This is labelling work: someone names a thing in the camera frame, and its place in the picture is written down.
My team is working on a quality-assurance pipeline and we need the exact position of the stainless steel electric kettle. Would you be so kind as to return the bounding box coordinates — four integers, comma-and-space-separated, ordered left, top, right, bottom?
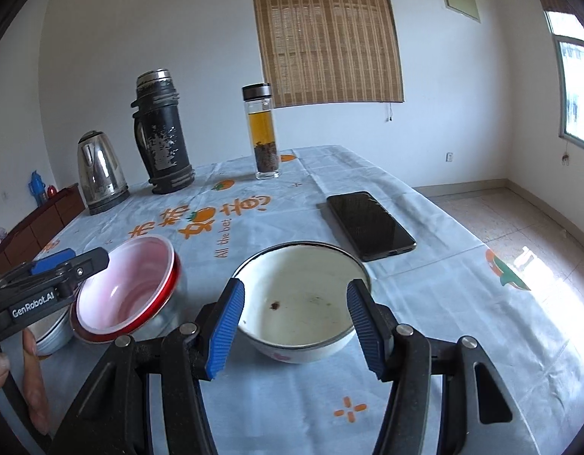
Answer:
77, 130, 130, 216

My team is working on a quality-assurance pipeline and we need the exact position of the pink flower white plate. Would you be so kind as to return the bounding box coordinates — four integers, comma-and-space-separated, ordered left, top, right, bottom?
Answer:
29, 306, 75, 357

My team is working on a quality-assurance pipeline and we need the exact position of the person's left hand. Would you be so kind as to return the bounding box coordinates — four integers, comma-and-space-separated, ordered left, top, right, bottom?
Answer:
0, 331, 51, 436

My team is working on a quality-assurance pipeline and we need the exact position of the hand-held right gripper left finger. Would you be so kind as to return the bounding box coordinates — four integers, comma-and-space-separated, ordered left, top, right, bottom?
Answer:
48, 277, 246, 455

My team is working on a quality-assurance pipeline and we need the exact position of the white enamel bowl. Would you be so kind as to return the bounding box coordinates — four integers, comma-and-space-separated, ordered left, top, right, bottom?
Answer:
231, 242, 372, 365

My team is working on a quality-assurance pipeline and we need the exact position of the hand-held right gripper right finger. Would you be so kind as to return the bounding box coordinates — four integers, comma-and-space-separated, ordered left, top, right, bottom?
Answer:
346, 279, 541, 455

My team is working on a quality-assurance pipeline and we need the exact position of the small bamboo window blind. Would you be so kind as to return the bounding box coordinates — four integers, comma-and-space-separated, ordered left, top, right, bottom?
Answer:
539, 0, 584, 44

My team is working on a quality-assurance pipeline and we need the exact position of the brown wooden cabinet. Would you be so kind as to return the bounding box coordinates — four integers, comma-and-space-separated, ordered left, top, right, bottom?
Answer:
0, 182, 86, 280

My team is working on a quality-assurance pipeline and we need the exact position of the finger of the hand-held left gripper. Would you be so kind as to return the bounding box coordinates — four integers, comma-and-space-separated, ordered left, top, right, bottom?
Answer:
30, 248, 77, 276
55, 246, 110, 299

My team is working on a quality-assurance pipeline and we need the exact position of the glass window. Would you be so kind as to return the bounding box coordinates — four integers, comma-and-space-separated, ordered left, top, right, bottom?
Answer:
540, 0, 584, 155

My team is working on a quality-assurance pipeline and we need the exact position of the red plastic bowl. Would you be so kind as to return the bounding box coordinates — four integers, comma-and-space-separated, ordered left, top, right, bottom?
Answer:
70, 234, 183, 346

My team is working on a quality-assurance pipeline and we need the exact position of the white printed tablecloth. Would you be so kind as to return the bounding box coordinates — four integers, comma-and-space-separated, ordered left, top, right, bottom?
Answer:
0, 144, 584, 455

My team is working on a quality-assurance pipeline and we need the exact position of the worn black thermos flask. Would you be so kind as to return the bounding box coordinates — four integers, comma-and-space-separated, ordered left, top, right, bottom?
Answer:
131, 69, 195, 195

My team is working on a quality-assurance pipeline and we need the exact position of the black smartphone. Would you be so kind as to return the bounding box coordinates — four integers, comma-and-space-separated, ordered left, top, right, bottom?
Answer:
326, 191, 417, 262

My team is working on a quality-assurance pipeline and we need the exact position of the large bamboo window blind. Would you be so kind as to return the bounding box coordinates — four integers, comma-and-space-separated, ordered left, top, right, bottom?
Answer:
249, 0, 406, 109

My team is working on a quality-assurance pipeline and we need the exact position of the glass tea bottle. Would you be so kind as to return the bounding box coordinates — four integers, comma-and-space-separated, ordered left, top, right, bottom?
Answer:
241, 83, 280, 181

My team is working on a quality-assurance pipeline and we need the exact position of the blue plastic bottle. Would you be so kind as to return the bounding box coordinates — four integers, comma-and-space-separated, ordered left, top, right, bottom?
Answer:
27, 171, 47, 208

